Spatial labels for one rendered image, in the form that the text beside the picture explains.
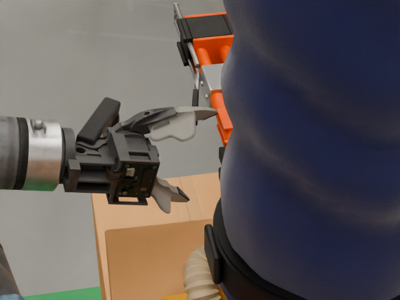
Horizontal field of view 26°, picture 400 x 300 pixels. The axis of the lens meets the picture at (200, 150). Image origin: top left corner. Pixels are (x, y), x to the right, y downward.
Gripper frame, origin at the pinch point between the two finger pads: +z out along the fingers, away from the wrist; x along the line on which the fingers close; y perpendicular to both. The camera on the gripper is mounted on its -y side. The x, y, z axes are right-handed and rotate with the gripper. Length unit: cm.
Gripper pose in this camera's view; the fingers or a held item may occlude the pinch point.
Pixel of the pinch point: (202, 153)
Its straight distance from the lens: 117.8
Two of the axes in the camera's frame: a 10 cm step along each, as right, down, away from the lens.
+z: 9.3, 0.6, 3.6
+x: 2.6, -8.0, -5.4
